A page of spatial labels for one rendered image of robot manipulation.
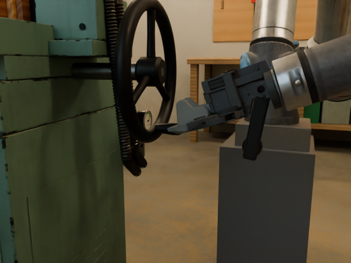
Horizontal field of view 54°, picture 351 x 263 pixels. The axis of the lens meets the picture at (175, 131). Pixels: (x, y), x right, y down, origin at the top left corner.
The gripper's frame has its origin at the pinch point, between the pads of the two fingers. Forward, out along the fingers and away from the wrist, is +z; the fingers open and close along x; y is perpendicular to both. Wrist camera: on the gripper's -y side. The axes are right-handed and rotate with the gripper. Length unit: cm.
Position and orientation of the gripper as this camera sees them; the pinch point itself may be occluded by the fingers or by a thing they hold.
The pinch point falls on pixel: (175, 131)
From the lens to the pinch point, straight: 65.7
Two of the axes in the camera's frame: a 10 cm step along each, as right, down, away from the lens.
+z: -9.0, 2.8, 3.4
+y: -3.3, -9.4, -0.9
